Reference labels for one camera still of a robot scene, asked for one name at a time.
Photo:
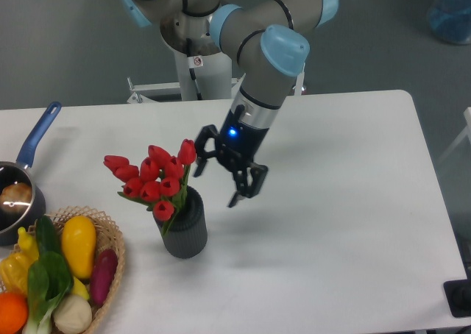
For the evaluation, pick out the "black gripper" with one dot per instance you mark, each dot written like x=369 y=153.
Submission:
x=235 y=146

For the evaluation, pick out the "red tulip bouquet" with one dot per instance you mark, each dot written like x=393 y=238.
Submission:
x=160 y=182

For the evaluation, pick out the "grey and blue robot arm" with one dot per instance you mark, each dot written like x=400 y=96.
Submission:
x=268 y=45

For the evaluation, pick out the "dark grey ribbed vase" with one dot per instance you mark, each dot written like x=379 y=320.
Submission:
x=187 y=234

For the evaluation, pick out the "woven wicker basket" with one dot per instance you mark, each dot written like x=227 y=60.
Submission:
x=108 y=236

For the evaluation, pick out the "yellow squash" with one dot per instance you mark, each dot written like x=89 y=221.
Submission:
x=78 y=246

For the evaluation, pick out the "purple eggplant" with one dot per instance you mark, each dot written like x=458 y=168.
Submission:
x=102 y=276

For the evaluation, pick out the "dark green cucumber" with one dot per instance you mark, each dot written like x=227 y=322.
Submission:
x=46 y=236

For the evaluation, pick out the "yellow banana tip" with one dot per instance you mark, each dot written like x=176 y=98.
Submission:
x=80 y=289

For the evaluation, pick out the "brown bread roll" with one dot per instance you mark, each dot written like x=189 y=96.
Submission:
x=16 y=198

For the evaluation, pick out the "green bok choy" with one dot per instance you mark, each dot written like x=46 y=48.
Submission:
x=49 y=280

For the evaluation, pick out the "small yellow gourd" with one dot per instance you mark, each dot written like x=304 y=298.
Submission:
x=28 y=244

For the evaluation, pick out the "beige garlic bulb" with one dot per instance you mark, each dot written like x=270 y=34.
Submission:
x=73 y=315

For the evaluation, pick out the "yellow bell pepper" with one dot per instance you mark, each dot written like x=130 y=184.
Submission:
x=14 y=273

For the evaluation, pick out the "blue translucent container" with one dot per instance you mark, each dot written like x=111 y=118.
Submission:
x=449 y=21

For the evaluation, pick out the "orange fruit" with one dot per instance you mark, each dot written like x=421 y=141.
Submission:
x=14 y=312

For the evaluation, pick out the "black device at edge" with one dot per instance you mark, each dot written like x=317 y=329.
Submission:
x=458 y=297

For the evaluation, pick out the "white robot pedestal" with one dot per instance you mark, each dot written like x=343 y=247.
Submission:
x=195 y=80

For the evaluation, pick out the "blue handled saucepan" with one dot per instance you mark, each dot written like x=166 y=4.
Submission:
x=18 y=171

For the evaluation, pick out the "white frame at right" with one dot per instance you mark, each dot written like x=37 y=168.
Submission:
x=460 y=138

